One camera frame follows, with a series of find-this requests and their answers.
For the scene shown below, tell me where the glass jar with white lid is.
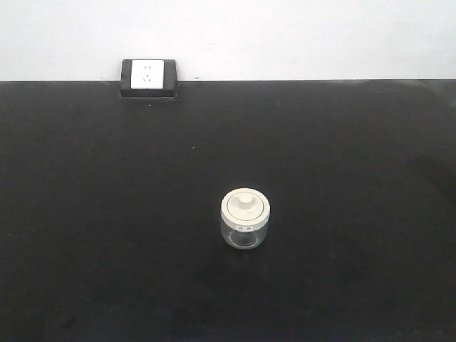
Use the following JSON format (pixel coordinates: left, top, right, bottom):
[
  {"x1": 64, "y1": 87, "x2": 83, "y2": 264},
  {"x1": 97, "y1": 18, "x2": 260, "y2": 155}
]
[{"x1": 220, "y1": 188, "x2": 271, "y2": 250}]

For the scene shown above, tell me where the black bench power socket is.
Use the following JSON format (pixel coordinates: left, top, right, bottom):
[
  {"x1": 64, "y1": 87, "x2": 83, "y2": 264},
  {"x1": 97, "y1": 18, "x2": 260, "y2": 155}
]
[{"x1": 120, "y1": 59, "x2": 178, "y2": 98}]

